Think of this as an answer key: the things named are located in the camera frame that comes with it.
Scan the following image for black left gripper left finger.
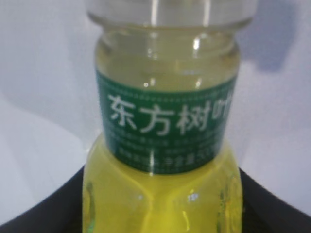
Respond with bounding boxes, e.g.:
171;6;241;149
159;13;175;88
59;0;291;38
0;167;84;233

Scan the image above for green tea plastic bottle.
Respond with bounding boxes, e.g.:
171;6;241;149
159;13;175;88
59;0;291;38
82;0;258;233

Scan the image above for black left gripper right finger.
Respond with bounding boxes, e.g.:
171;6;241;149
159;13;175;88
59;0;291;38
240;169;311;233

